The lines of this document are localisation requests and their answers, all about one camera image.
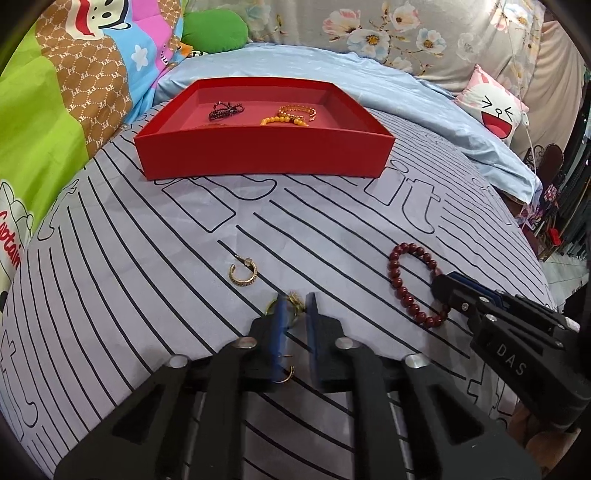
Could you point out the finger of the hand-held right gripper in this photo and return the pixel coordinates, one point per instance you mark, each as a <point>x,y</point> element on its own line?
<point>471,282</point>
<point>455,297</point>

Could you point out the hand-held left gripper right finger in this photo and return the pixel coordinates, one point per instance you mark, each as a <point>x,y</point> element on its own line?
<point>312,332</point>

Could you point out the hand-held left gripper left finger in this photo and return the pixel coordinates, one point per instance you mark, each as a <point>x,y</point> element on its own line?
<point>279,332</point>

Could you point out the thin gold hoop earring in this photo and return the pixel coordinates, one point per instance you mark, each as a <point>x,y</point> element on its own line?
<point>288,371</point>

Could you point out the red cardboard box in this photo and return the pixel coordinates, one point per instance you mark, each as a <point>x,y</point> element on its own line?
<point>258,147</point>

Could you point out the pink cartoon cat cushion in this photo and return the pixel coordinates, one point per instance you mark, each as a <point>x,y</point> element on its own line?
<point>496,106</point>

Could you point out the light blue blanket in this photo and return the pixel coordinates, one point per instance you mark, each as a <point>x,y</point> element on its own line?
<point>415,106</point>

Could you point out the grey floral bed sheet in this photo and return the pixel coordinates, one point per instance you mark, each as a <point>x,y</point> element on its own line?
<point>392,32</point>

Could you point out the green plush pillow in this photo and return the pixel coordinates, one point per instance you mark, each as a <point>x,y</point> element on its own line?
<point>210,27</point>

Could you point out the colourful cartoon monkey quilt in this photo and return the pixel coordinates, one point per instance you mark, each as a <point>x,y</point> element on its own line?
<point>60,106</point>

